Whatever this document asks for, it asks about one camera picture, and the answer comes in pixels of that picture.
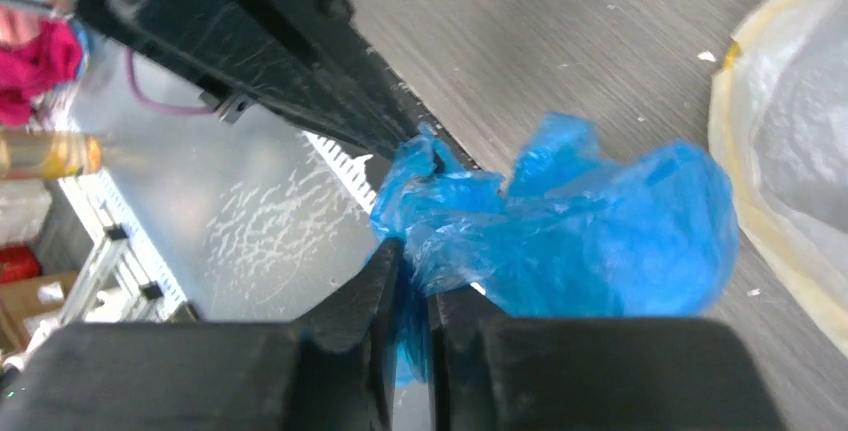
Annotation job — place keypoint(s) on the large clear plastic bag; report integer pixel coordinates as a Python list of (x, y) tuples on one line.
[(778, 126)]

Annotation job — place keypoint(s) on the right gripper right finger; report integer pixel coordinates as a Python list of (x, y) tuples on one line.
[(491, 371)]

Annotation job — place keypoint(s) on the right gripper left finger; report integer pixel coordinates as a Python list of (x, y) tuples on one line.
[(331, 369)]

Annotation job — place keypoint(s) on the cardboard box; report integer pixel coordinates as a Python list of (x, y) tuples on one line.
[(26, 303)]

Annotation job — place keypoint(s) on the pink cloth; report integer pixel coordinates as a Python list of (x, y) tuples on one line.
[(37, 54)]

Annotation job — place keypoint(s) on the blue trash bag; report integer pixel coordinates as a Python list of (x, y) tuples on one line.
[(572, 234)]

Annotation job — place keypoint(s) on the yellow bottle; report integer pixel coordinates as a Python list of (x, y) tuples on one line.
[(48, 155)]

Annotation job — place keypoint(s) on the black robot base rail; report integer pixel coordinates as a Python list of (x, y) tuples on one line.
[(303, 60)]

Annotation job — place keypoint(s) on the white slotted cable duct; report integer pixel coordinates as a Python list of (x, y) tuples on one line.
[(351, 169)]

